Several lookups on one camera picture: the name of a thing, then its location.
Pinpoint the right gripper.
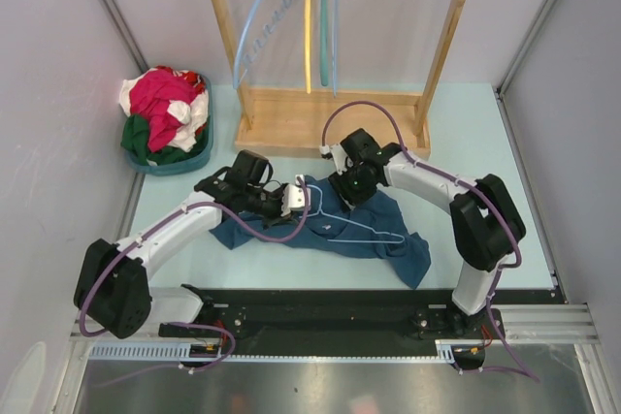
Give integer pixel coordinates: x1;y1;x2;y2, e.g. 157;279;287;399
329;162;377;213

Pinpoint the blue t-shirt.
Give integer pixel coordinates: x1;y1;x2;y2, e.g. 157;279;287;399
211;175;431;289

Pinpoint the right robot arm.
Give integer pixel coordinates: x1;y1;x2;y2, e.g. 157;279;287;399
319;128;526;337

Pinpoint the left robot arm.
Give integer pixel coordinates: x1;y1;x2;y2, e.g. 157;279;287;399
74;150;310;339

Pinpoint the teal hanger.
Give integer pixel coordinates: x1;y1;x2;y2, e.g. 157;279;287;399
319;0;329;87

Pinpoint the yellow hanger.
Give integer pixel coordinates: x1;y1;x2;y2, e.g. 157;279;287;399
304;0;312;94

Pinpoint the light blue notched hanger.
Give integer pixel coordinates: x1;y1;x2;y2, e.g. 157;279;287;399
232;0;301;90

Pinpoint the wooden clothes rack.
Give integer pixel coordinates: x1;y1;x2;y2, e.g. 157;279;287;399
211;0;466;159

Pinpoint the white garment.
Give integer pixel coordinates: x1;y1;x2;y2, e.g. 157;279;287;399
118;77;210;152

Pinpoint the teal laundry basket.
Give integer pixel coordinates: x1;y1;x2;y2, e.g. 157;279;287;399
124;66;213;176

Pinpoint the red patterned garment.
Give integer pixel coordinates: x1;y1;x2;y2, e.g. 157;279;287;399
172;70;206;94

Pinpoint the green garment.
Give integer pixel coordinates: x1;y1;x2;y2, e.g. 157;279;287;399
120;115;192;167

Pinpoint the pink garment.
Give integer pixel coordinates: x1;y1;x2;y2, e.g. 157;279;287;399
129;68;198;152

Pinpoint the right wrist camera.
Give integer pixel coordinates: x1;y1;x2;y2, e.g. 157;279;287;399
319;143;350;175

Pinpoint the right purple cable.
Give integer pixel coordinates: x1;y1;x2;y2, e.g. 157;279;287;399
320;101;524;272

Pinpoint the purple cable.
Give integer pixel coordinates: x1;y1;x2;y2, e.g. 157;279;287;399
320;101;524;272
80;178;310;337

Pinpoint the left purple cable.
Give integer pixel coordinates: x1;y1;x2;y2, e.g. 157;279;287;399
80;178;310;337

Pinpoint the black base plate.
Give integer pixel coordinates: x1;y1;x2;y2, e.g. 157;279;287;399
159;287;567;355

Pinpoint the white cable duct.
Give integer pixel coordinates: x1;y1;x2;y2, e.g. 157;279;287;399
88;340;482;365

